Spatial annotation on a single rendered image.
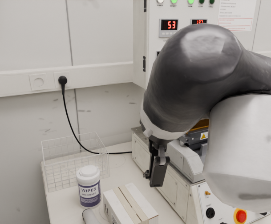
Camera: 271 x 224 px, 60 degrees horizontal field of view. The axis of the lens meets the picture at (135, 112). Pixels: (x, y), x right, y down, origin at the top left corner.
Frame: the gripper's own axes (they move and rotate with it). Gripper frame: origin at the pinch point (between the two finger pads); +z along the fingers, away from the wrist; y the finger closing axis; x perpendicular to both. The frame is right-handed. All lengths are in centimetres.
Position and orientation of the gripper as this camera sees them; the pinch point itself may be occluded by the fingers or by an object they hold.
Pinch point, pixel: (147, 146)
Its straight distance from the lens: 58.5
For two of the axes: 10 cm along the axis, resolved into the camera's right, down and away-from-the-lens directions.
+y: 0.5, 9.2, -3.8
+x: 9.9, -0.1, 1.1
